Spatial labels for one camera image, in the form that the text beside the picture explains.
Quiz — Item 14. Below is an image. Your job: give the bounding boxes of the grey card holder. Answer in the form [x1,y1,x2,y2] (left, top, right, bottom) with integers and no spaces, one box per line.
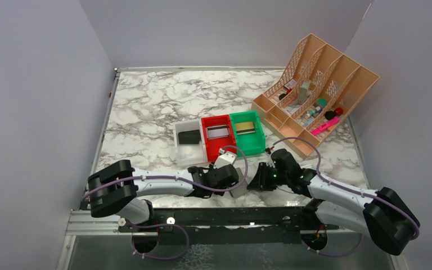
[230,168,248,198]

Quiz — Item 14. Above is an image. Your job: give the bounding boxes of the red plastic bin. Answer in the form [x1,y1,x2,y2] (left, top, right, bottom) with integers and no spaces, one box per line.
[201,114,236,162]

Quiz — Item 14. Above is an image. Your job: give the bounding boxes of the green plastic bin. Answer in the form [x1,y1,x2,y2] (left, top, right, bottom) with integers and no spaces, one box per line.
[229,110,266,156]

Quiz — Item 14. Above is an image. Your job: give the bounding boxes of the white plastic bin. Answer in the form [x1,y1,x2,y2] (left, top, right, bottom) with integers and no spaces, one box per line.
[173,119,208,167]

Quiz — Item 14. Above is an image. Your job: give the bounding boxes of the black card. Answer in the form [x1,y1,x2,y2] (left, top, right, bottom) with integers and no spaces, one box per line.
[177,129,201,145]

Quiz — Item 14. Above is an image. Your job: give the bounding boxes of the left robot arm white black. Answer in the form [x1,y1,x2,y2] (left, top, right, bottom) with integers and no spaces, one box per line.
[83,159,241,225]

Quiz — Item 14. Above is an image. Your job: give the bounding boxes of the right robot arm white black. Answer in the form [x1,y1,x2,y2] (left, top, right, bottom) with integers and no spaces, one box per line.
[247,149,420,255]

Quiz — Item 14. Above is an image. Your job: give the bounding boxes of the silver card with stripe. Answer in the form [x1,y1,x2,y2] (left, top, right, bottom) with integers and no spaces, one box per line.
[206,125,229,140]

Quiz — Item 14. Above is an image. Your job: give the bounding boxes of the gold card with stripe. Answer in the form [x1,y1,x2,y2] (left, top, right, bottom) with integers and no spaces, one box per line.
[235,121,255,135]

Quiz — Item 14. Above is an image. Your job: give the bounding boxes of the pink highlighter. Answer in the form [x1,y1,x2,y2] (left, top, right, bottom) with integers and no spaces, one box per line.
[310,117,340,136]

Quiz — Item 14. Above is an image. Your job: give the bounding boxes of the green capped glue stick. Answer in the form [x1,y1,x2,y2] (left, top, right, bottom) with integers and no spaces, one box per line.
[308,98,327,116]

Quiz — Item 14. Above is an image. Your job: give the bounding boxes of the red white small box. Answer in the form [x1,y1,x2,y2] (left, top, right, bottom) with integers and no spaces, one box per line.
[283,79,297,91]

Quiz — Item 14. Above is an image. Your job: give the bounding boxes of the grey box in organizer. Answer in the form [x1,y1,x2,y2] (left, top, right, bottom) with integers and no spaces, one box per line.
[297,79,312,105]

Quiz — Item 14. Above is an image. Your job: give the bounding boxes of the peach desk organizer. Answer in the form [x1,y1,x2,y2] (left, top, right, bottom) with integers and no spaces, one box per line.
[251,34,380,159]

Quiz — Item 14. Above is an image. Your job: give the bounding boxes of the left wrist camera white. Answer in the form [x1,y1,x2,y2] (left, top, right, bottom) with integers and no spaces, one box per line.
[213,151,237,169]

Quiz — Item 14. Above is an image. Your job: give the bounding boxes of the black mounting rail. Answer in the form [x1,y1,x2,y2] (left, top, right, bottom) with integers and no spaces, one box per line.
[118,206,322,245]

